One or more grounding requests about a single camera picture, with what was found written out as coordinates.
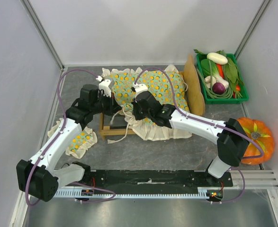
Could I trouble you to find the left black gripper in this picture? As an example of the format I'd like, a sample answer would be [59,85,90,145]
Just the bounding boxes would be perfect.
[90,91,122,116]

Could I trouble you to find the large lemon print cushion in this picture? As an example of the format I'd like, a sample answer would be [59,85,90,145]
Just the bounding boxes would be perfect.
[101,65,192,141]

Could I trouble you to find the white cushion tie cord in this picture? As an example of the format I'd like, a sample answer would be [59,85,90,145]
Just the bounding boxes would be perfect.
[107,111,132,144]

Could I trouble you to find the small lemon print pillow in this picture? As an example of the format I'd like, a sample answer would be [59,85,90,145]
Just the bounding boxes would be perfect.
[47,119,99,159]

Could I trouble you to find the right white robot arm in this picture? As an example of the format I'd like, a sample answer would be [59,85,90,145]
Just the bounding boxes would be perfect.
[132,91,249,186]

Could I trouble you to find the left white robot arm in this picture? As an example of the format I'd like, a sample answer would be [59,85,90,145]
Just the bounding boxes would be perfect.
[16,79,121,202]

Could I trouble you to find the green toy long beans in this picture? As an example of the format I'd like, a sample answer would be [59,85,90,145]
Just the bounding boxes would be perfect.
[194,49,232,99]

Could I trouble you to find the white toy mushroom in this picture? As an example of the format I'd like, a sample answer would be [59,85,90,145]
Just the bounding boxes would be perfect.
[204,76,216,89]

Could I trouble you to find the toy bok choy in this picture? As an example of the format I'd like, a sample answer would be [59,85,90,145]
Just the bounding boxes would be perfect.
[200,59,229,89]

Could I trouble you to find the purple toy onion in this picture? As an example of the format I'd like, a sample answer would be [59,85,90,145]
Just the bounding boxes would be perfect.
[212,82,225,95]

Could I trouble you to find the green plastic tray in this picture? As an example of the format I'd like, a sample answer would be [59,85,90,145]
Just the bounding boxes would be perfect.
[196,54,249,104]

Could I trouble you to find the orange toy carrot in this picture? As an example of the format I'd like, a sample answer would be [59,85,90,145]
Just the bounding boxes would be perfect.
[216,64,224,79]

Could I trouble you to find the white toy radish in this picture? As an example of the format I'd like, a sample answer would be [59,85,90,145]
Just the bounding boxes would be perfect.
[206,52,228,65]

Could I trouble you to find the green toy spinach leaves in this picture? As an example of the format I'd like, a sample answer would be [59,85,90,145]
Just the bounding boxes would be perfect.
[217,51,243,92]

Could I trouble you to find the orange toy pumpkin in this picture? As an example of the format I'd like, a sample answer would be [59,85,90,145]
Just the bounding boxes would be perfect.
[237,117,275,165]

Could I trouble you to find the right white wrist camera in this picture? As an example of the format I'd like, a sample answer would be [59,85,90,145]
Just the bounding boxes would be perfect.
[131,83,148,94]

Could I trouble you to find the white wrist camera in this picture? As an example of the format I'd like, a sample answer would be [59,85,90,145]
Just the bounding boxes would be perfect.
[131,83,148,94]
[96,76,115,97]

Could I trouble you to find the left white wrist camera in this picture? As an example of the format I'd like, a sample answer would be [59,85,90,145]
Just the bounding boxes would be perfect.
[96,76,115,97]

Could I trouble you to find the wooden pet bed frame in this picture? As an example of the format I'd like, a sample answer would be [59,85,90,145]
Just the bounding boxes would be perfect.
[99,55,205,138]

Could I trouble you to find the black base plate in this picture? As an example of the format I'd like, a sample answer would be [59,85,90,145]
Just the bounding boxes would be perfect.
[80,170,233,190]

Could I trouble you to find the grey slotted cable duct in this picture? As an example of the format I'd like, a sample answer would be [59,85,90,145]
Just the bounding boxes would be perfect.
[55,184,209,199]

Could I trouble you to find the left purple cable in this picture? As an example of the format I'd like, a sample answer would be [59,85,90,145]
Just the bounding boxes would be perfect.
[25,69,117,207]

